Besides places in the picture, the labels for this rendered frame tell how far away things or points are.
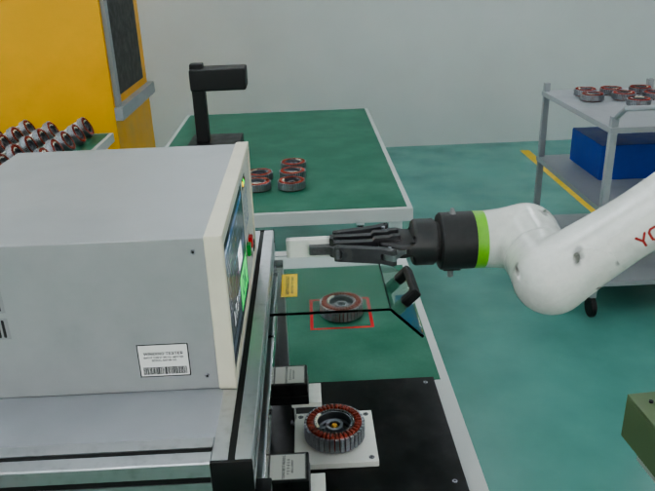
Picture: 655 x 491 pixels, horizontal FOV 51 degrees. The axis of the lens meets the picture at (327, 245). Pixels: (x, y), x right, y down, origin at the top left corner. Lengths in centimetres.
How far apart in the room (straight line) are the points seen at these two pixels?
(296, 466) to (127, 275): 40
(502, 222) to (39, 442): 71
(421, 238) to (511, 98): 547
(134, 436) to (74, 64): 382
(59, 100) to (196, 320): 382
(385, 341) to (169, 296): 93
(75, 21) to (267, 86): 222
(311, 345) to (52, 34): 323
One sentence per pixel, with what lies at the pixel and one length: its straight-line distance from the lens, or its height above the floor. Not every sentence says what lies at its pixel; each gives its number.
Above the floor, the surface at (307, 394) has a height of 90.
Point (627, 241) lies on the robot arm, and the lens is 100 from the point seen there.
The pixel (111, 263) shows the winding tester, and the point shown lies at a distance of 83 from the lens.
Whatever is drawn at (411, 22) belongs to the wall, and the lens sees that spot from 623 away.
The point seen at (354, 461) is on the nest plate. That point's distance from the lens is 128.
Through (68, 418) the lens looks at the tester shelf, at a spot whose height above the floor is 111.
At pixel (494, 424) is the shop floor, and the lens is 270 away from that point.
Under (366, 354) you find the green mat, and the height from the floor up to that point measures 75.
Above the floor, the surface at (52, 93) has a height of 90.
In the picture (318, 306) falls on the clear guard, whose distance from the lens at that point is 117.
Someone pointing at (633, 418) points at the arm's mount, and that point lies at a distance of 142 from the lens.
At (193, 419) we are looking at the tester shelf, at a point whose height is 111.
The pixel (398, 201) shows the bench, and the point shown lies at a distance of 263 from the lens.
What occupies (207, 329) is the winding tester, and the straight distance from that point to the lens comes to 85.
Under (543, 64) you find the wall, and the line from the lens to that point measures 654.
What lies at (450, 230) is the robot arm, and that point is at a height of 121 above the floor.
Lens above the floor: 160
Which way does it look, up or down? 23 degrees down
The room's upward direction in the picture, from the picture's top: 2 degrees counter-clockwise
